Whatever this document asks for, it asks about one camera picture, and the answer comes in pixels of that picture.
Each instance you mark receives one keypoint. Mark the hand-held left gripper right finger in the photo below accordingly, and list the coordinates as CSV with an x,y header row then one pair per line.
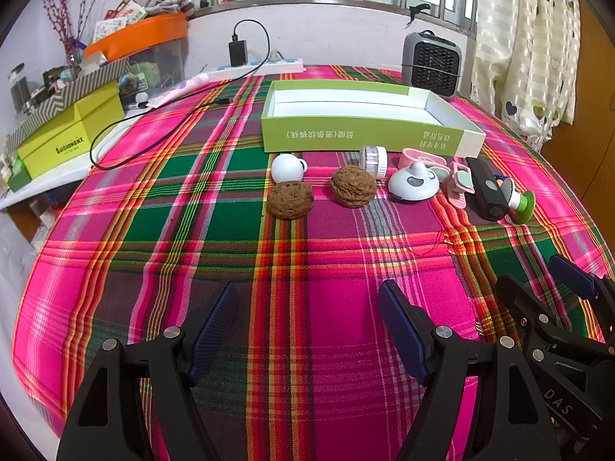
x,y
403,331

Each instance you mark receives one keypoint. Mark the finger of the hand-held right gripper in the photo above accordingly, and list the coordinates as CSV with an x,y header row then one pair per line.
x,y
574,278
521,307

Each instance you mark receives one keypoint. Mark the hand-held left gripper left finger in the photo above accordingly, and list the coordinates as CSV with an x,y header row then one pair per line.
x,y
211,336

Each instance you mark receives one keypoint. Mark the white and green spool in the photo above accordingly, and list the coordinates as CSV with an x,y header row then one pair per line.
x,y
521,204

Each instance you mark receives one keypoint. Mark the black rectangular device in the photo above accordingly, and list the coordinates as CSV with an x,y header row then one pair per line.
x,y
483,197

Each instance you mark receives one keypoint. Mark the blue orange knit toy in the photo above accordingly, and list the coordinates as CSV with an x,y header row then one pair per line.
x,y
502,181

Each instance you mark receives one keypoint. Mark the white panda-shaped gadget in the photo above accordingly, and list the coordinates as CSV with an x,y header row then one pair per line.
x,y
413,185

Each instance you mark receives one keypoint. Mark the brown walnut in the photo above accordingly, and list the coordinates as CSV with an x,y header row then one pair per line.
x,y
354,187
290,200

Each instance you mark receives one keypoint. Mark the white clear-capped jar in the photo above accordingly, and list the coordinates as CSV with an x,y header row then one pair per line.
x,y
374,161

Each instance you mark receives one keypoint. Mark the pink clip with grey spiral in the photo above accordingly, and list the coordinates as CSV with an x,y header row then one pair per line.
x,y
408,154

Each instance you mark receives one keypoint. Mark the white mushroom-shaped gadget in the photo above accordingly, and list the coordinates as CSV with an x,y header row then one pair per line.
x,y
287,168

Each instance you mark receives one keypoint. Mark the green and white cardboard box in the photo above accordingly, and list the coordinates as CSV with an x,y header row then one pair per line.
x,y
336,132

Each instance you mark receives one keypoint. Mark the pink green plaid tablecloth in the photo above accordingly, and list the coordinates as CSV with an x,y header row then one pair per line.
x,y
240,259

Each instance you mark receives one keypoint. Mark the wooden cabinet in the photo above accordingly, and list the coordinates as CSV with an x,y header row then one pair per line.
x,y
596,105

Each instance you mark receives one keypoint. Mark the cream curtain with heart print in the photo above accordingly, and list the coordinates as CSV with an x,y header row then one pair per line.
x,y
523,57

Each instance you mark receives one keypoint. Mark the yellow-green shoe box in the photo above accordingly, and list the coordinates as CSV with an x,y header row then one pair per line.
x,y
72,134

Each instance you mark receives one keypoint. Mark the small white round gadget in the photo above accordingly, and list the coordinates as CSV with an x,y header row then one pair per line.
x,y
140,99

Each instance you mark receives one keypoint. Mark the pink and white tube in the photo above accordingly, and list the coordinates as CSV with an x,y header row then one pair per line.
x,y
178,90

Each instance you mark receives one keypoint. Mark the small dark green box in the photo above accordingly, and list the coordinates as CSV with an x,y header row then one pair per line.
x,y
18,175

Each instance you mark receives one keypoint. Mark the grey space heater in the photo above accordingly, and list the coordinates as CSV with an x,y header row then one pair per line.
x,y
432,53

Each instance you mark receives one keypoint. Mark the pale green yarn ball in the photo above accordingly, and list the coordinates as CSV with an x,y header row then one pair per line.
x,y
153,73

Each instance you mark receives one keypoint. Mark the white power strip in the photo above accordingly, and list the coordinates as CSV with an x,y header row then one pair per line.
x,y
283,65

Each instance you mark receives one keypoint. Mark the grey chevron box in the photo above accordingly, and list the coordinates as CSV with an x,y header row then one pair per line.
x,y
72,91

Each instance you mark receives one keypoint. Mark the black charger adapter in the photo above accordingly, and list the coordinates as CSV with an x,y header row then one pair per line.
x,y
238,54

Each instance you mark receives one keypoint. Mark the clear bin with orange lid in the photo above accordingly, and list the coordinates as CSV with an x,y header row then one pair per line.
x,y
139,33

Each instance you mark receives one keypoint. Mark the black clip on windowsill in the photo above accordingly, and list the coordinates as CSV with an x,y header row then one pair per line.
x,y
417,9

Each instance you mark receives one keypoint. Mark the glass jar with dark lid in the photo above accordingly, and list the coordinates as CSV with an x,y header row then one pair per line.
x,y
18,89

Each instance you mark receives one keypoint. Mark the pile of printed cards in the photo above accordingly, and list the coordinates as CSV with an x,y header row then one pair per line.
x,y
117,21

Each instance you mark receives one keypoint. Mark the purple dried flower branches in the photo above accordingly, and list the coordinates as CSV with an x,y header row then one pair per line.
x,y
60,9

